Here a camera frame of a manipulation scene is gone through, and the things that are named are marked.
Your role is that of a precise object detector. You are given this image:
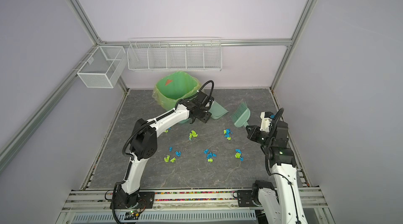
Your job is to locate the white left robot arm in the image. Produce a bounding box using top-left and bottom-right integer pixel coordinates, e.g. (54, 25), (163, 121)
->
(110, 80), (214, 209)

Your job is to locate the mint green dustpan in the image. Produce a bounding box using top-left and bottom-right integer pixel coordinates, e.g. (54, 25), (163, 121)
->
(209, 101), (228, 120)

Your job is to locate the lime green scrap pair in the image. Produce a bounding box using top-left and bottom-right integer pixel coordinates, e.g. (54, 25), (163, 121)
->
(164, 155), (176, 163)

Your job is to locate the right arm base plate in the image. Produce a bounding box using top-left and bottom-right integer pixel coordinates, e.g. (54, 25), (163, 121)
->
(234, 189), (261, 207)

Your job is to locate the long white wire basket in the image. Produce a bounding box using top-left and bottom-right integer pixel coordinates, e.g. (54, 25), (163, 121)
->
(127, 37), (222, 72)

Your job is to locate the mint green hand brush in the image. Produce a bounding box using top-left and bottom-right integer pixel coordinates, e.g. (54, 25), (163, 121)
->
(230, 101), (251, 128)

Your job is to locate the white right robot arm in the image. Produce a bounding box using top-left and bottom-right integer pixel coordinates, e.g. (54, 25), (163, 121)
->
(246, 108), (307, 224)

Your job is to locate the lime green crumpled scrap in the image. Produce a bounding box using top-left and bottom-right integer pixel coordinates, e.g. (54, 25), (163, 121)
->
(188, 130), (198, 141)

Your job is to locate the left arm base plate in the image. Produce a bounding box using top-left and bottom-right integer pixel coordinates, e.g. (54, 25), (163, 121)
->
(110, 191), (155, 209)

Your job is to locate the green lined trash bin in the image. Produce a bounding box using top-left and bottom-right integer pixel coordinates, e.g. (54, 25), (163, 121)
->
(152, 72), (201, 110)

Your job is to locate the blue scrap cluster centre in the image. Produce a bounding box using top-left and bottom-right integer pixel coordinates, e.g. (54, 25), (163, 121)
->
(204, 149), (217, 163)

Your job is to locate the small white mesh basket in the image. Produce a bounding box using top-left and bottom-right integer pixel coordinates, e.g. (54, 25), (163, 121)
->
(77, 46), (128, 89)

